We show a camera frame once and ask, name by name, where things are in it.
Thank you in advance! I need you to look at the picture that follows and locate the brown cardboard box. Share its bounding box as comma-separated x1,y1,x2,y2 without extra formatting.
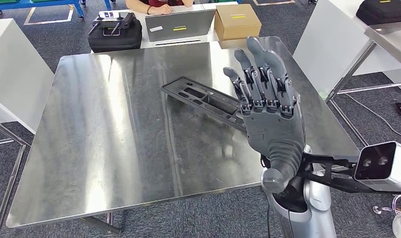
214,3,262,41

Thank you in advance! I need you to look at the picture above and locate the white partition panel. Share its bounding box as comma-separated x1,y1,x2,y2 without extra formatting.
292,0,401,93
0,18,55,134

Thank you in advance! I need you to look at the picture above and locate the blue metal shelf rack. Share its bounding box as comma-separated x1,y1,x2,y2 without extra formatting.
0,0,117,20

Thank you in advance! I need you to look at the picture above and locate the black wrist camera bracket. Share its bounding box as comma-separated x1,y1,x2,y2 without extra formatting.
298,152,375,194

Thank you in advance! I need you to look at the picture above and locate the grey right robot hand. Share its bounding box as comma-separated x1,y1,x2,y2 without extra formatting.
222,36,307,194

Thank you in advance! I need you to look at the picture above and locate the white desk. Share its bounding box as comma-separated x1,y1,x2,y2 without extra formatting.
90,1,240,53

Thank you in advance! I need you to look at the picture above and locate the grey remote controller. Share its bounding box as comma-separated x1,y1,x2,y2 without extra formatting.
88,12,137,36

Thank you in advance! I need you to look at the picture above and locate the person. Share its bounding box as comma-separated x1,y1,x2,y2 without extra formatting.
125,0,195,15

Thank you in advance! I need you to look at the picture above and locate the grey floor cable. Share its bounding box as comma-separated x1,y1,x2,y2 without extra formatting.
344,93,401,142

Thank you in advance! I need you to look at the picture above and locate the chrome metal hook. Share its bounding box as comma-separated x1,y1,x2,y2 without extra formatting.
372,194,401,216

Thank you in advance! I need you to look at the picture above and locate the black plastic panel part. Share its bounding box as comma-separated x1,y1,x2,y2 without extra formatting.
161,76,250,134

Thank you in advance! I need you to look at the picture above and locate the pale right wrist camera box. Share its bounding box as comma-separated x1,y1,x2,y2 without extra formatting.
353,141,401,193

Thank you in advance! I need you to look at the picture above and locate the stainless steel workbench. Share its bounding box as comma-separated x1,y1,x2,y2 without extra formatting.
0,36,360,238

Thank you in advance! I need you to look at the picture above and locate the person's right hand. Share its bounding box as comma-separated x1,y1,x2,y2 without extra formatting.
150,3,173,15

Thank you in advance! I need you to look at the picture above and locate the grey laptop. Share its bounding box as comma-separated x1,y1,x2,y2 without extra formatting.
144,9,217,43

